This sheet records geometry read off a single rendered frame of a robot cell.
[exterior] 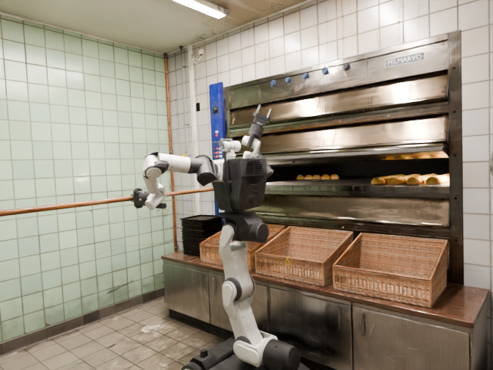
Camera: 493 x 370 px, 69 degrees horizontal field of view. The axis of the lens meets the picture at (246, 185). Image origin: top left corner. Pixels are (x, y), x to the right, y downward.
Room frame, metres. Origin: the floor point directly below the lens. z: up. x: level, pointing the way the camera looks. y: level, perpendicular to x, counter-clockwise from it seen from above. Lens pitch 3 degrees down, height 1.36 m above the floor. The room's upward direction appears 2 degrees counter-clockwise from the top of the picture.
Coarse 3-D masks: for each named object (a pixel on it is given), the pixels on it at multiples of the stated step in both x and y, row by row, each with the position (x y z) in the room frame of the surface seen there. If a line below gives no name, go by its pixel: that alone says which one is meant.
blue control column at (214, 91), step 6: (210, 84) 3.48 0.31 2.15; (216, 84) 3.42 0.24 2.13; (222, 84) 3.41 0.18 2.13; (210, 90) 3.48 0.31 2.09; (216, 90) 3.42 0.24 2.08; (222, 90) 3.40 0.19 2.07; (210, 96) 3.48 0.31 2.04; (216, 96) 3.43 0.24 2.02; (222, 96) 3.40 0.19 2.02; (216, 102) 3.43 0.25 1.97; (222, 102) 3.40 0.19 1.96; (210, 108) 3.49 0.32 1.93; (222, 108) 3.39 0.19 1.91; (216, 114) 3.43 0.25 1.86; (222, 114) 3.39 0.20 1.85; (216, 120) 3.43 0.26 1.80; (222, 120) 3.39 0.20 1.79; (216, 126) 3.44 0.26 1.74; (222, 126) 3.39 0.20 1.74; (222, 132) 3.39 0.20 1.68; (216, 138) 3.44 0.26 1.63; (216, 144) 3.44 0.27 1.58; (216, 210) 3.47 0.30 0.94; (222, 222) 3.42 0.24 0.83
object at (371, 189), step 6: (282, 186) 3.00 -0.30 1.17; (288, 186) 2.96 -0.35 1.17; (294, 186) 2.92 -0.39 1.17; (300, 186) 2.89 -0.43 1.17; (306, 186) 2.85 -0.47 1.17; (312, 186) 2.82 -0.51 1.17; (318, 186) 2.78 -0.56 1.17; (324, 186) 2.74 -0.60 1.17; (330, 186) 2.71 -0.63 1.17; (336, 186) 2.68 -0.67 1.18; (342, 186) 2.65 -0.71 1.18; (348, 186) 2.62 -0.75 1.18; (354, 186) 2.59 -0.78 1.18; (360, 186) 2.56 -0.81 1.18; (366, 186) 2.53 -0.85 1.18; (372, 186) 2.50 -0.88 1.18; (378, 186) 2.48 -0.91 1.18; (384, 186) 2.45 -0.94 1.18; (390, 186) 2.42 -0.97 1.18; (396, 186) 2.40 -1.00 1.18; (402, 186) 2.37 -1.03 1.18; (408, 186) 2.35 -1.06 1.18; (414, 186) 2.33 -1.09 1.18; (420, 186) 2.30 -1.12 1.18; (426, 186) 2.28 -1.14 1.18; (432, 186) 2.26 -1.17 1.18; (438, 186) 2.23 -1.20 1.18; (444, 186) 2.21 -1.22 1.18; (420, 192) 2.30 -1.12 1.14; (426, 192) 2.28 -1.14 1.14; (432, 192) 2.26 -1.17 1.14; (438, 192) 2.23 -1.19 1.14; (444, 192) 2.21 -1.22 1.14
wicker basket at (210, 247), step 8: (272, 224) 3.05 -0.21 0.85; (272, 232) 3.02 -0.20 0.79; (280, 232) 2.91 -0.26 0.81; (208, 240) 3.03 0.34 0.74; (216, 240) 3.11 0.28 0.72; (200, 248) 2.96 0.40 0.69; (208, 248) 2.90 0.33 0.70; (216, 248) 2.84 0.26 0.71; (256, 248) 2.67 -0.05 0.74; (272, 248) 2.82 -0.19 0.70; (200, 256) 2.96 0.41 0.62; (208, 256) 2.90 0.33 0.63; (216, 256) 3.06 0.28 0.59; (216, 264) 2.84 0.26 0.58; (248, 264) 2.63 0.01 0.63
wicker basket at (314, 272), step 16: (272, 240) 2.72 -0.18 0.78; (288, 240) 2.89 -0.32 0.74; (304, 240) 2.81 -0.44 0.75; (336, 240) 2.64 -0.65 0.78; (352, 240) 2.56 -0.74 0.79; (256, 256) 2.56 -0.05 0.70; (272, 256) 2.47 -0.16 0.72; (288, 256) 2.86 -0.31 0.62; (304, 256) 2.77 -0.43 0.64; (320, 256) 2.69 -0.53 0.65; (336, 256) 2.36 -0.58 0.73; (256, 272) 2.56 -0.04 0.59; (272, 272) 2.47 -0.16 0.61; (288, 272) 2.51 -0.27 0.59; (304, 272) 2.31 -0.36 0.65; (320, 272) 2.23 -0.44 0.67
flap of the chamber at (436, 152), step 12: (276, 156) 2.86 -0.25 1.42; (288, 156) 2.78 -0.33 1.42; (300, 156) 2.71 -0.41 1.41; (312, 156) 2.64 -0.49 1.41; (324, 156) 2.58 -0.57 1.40; (336, 156) 2.53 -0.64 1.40; (348, 156) 2.49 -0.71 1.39; (360, 156) 2.45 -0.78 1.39; (372, 156) 2.42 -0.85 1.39; (384, 156) 2.38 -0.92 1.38; (396, 156) 2.35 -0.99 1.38; (408, 156) 2.32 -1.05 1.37; (420, 156) 2.28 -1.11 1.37; (432, 156) 2.25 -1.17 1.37; (444, 156) 2.23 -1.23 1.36
